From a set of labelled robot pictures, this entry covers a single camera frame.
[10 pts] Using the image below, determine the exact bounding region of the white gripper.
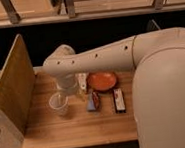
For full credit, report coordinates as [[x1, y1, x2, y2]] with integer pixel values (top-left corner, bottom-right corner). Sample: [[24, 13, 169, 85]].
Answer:
[[56, 74, 78, 96]]

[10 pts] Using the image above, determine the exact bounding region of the white sponge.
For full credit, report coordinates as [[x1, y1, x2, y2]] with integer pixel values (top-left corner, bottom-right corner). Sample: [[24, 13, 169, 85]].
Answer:
[[78, 73, 87, 92]]

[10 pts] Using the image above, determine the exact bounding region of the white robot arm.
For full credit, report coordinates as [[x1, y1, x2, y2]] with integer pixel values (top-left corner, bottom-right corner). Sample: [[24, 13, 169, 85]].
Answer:
[[43, 27, 185, 148]]

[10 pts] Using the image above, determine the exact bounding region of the blue and red packet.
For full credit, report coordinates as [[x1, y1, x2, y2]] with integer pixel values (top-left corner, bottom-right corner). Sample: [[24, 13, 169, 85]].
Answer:
[[87, 91, 100, 111]]

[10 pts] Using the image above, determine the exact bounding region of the orange plate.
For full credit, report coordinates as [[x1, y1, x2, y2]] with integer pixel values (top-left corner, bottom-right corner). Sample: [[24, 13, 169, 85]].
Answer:
[[87, 72, 117, 92]]

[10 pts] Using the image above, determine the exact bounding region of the left wooden divider panel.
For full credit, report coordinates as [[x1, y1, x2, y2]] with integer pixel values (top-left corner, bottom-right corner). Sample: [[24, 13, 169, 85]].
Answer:
[[0, 34, 35, 138]]

